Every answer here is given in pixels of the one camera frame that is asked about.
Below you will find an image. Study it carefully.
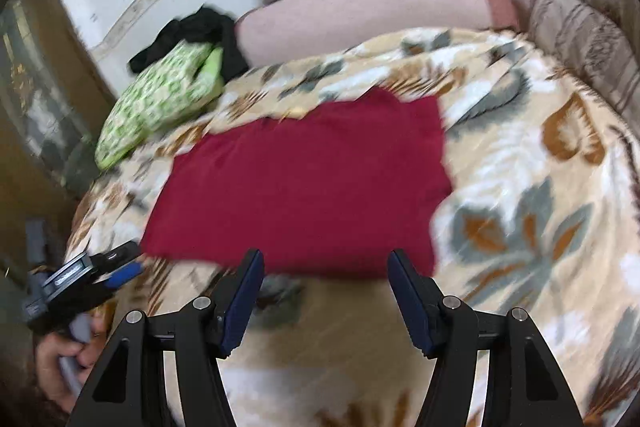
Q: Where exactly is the pink quilted sofa bolster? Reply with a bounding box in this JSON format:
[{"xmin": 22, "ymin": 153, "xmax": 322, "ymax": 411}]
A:
[{"xmin": 235, "ymin": 0, "xmax": 551, "ymax": 70}]

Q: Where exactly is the green patterned pillow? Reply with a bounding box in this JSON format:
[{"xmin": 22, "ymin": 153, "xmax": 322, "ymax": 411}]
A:
[{"xmin": 95, "ymin": 40, "xmax": 226, "ymax": 170}]

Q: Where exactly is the dark red sweater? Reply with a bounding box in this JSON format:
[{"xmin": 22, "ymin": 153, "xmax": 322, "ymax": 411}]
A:
[{"xmin": 140, "ymin": 87, "xmax": 454, "ymax": 281}]

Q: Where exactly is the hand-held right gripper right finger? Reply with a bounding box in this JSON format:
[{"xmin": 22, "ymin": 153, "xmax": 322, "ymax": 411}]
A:
[{"xmin": 387, "ymin": 249, "xmax": 585, "ymax": 427}]

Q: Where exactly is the striped floral sofa cushion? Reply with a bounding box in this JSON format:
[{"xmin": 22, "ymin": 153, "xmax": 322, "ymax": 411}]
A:
[{"xmin": 529, "ymin": 0, "xmax": 640, "ymax": 124}]

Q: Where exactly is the leaf-printed beige blanket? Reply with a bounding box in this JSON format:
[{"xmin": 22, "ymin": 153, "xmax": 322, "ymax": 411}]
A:
[{"xmin": 65, "ymin": 27, "xmax": 640, "ymax": 427}]

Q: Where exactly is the wooden door with glass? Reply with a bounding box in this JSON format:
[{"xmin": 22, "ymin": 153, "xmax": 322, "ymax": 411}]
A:
[{"xmin": 0, "ymin": 0, "xmax": 118, "ymax": 268}]

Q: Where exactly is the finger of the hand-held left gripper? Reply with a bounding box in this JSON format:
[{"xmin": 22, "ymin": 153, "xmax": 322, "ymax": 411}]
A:
[
  {"xmin": 92, "ymin": 259, "xmax": 147, "ymax": 303},
  {"xmin": 90, "ymin": 241, "xmax": 142, "ymax": 275}
]

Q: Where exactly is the person's left hand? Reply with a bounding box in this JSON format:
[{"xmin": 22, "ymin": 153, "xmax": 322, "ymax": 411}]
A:
[{"xmin": 34, "ymin": 314, "xmax": 107, "ymax": 414}]

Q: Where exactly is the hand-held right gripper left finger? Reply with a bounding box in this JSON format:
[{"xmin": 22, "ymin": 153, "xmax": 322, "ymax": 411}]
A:
[{"xmin": 67, "ymin": 248, "xmax": 265, "ymax": 427}]

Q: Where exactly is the black garment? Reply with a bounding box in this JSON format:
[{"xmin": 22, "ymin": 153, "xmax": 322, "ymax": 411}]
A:
[{"xmin": 127, "ymin": 6, "xmax": 251, "ymax": 79}]

